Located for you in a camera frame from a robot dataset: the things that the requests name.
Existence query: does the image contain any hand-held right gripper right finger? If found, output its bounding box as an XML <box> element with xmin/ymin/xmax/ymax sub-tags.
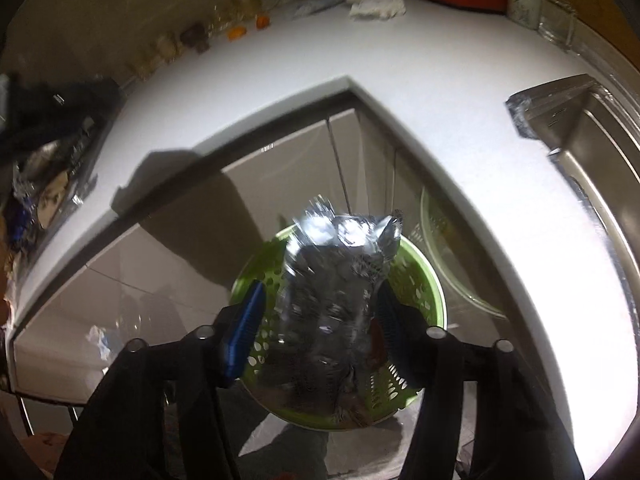
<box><xmin>375</xmin><ymin>280</ymin><xmax>586</xmax><ymax>480</ymax></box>

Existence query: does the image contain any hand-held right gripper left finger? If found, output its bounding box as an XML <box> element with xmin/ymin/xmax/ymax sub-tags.
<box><xmin>55</xmin><ymin>280</ymin><xmax>268</xmax><ymax>480</ymax></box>

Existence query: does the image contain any green perforated plastic basket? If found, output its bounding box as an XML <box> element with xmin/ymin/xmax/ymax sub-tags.
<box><xmin>230</xmin><ymin>225</ymin><xmax>448</xmax><ymax>432</ymax></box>

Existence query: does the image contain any silver foil bag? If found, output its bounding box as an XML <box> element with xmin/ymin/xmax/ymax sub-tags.
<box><xmin>272</xmin><ymin>195</ymin><xmax>406</xmax><ymax>431</ymax></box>

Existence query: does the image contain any metal bowl with plastic wrap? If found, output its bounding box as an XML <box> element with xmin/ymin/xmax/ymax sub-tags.
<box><xmin>0</xmin><ymin>140</ymin><xmax>101</xmax><ymax>251</ymax></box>

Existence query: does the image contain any wide beige cabinet door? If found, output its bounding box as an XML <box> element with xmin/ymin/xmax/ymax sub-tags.
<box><xmin>10</xmin><ymin>110</ymin><xmax>361</xmax><ymax>406</ymax></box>

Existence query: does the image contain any dark ceramic pot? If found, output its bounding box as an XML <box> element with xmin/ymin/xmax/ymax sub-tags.
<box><xmin>181</xmin><ymin>26</ymin><xmax>212</xmax><ymax>54</ymax></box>

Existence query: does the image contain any narrow beige cabinet door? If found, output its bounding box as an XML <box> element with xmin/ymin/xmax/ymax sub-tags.
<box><xmin>327</xmin><ymin>102</ymin><xmax>401</xmax><ymax>226</ymax></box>

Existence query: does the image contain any clear glass teapot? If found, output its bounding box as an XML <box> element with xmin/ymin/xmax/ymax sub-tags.
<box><xmin>209</xmin><ymin>7</ymin><xmax>238</xmax><ymax>37</ymax></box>

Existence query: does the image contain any steel sink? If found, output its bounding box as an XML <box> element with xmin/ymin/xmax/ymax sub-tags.
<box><xmin>506</xmin><ymin>74</ymin><xmax>640</xmax><ymax>346</ymax></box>

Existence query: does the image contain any blue face mask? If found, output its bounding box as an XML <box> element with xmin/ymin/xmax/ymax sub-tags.
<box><xmin>291</xmin><ymin>0</ymin><xmax>346</xmax><ymax>17</ymax></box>

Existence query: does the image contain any crumpled white tissue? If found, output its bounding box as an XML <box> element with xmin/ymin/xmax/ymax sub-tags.
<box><xmin>349</xmin><ymin>0</ymin><xmax>408</xmax><ymax>22</ymax></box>

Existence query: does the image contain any clear glass jar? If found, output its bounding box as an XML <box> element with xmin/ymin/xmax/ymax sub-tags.
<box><xmin>537</xmin><ymin>0</ymin><xmax>581</xmax><ymax>52</ymax></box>

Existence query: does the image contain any white printed mug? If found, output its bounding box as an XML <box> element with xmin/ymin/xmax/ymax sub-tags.
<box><xmin>507</xmin><ymin>0</ymin><xmax>543</xmax><ymax>31</ymax></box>

